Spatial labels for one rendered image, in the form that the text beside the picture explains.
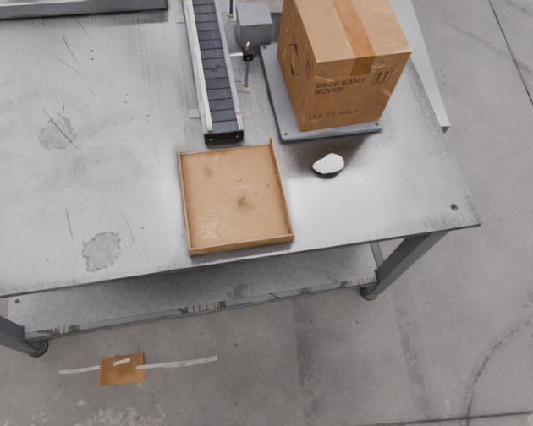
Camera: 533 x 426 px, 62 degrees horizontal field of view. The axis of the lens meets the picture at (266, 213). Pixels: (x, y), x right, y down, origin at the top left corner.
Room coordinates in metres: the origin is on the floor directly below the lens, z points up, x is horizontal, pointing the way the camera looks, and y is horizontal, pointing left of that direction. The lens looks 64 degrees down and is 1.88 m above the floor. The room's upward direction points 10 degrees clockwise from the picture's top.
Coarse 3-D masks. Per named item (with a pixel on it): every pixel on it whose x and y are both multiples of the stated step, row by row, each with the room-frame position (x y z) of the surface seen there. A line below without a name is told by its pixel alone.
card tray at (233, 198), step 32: (192, 160) 0.64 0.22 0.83; (224, 160) 0.65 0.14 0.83; (256, 160) 0.67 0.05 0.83; (192, 192) 0.54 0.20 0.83; (224, 192) 0.55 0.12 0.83; (256, 192) 0.57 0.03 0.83; (192, 224) 0.45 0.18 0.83; (224, 224) 0.46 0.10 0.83; (256, 224) 0.48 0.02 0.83; (288, 224) 0.49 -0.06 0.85
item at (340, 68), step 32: (288, 0) 1.01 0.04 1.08; (320, 0) 0.98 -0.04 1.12; (352, 0) 1.00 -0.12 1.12; (384, 0) 1.02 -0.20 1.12; (288, 32) 0.98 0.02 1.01; (320, 32) 0.87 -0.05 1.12; (352, 32) 0.89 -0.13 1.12; (384, 32) 0.91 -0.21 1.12; (288, 64) 0.94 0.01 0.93; (320, 64) 0.78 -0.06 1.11; (352, 64) 0.81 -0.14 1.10; (384, 64) 0.84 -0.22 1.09; (320, 96) 0.79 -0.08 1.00; (352, 96) 0.82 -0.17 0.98; (384, 96) 0.86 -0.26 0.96; (320, 128) 0.80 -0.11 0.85
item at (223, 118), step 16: (192, 0) 1.19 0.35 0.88; (208, 0) 1.21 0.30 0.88; (208, 16) 1.14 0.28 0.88; (208, 32) 1.07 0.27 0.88; (208, 48) 1.00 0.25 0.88; (208, 64) 0.94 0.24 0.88; (224, 64) 0.95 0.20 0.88; (208, 80) 0.88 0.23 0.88; (224, 80) 0.89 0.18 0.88; (208, 96) 0.82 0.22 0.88; (224, 96) 0.83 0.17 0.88; (224, 112) 0.78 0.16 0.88; (224, 128) 0.72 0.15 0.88
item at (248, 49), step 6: (246, 48) 0.93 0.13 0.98; (234, 54) 0.92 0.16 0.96; (240, 54) 0.92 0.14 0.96; (246, 54) 0.92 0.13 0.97; (252, 54) 0.92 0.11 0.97; (246, 60) 0.92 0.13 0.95; (252, 60) 0.92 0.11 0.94; (246, 66) 0.93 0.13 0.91; (246, 72) 0.93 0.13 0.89; (246, 78) 0.93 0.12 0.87; (246, 84) 0.93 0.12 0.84
